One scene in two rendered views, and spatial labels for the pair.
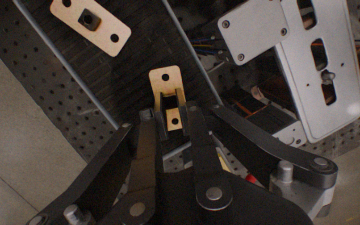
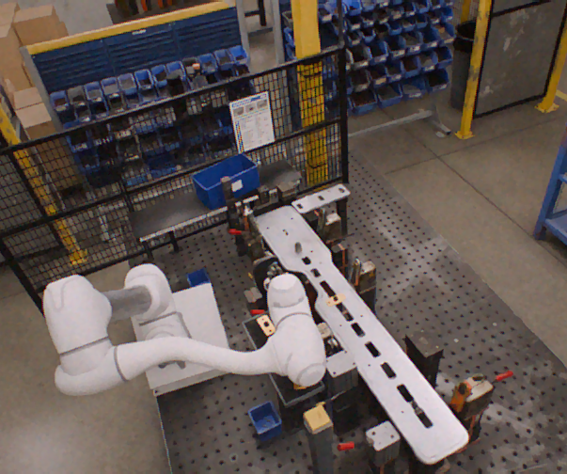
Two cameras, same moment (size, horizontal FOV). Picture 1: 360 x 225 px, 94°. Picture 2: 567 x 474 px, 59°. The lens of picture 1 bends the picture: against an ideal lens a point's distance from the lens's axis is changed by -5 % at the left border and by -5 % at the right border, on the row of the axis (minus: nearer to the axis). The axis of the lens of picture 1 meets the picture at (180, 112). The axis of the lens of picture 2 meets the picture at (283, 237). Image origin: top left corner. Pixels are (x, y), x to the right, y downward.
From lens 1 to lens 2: 1.54 m
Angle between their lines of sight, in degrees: 69
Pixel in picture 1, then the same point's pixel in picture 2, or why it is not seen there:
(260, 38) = (342, 366)
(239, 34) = (332, 364)
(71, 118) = not seen: outside the picture
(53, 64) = (206, 435)
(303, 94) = (401, 418)
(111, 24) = not seen: hidden behind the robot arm
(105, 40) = not seen: hidden behind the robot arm
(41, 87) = (185, 455)
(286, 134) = (380, 430)
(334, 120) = (438, 441)
